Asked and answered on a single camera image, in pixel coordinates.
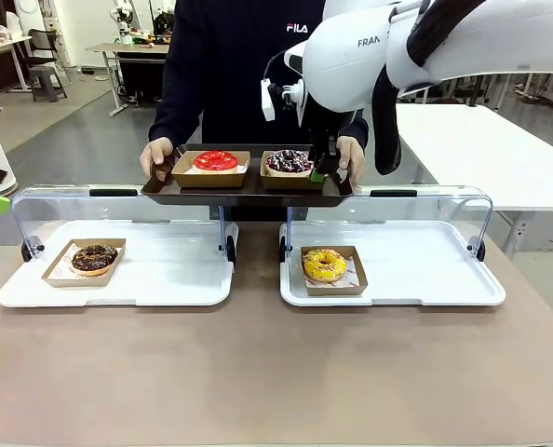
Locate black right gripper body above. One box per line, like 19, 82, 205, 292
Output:
299, 95, 347, 159

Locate brown cardboard donut box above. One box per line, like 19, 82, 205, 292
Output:
41, 238, 128, 290
260, 151, 327, 191
171, 151, 251, 189
300, 245, 369, 298

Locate chocolate donut colourful sprinkles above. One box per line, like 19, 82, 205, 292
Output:
265, 148, 315, 177

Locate dark brown serving tray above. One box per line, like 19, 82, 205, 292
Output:
141, 143, 362, 209

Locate red glazed donut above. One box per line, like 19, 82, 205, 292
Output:
193, 149, 239, 174

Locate person right forearm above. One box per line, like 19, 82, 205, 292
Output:
148, 69, 208, 145

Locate person left forearm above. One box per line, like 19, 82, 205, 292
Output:
348, 115, 371, 146

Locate person torso dark sweater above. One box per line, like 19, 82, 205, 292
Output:
162, 0, 327, 224

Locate yellow glazed sprinkled donut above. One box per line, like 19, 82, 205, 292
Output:
303, 248, 347, 284

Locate chocolate donut fine sprinkles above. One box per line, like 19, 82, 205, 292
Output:
71, 244, 119, 277

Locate person left hand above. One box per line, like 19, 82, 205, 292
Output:
335, 136, 367, 183

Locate person right hand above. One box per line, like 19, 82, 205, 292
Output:
139, 138, 175, 181

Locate white printed paper liner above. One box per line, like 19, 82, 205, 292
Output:
303, 267, 359, 289
182, 162, 250, 176
52, 245, 80, 280

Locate clear plastic display lid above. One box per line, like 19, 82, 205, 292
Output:
9, 184, 239, 276
278, 184, 494, 264

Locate grey plastic step stool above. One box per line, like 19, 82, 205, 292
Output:
28, 65, 68, 102

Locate small white table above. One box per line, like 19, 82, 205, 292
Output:
0, 35, 34, 112

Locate black office chair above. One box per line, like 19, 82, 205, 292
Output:
24, 28, 68, 71

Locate white plastic display tray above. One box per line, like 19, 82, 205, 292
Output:
0, 218, 235, 308
279, 218, 507, 308

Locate white plastic bag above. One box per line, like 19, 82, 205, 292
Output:
0, 11, 22, 42

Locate large white table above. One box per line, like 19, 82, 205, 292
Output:
395, 102, 553, 260

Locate grey desk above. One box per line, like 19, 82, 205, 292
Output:
85, 42, 170, 116

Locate black cable sleeve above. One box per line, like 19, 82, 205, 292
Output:
371, 0, 485, 177

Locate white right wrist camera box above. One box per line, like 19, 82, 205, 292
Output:
260, 78, 277, 123

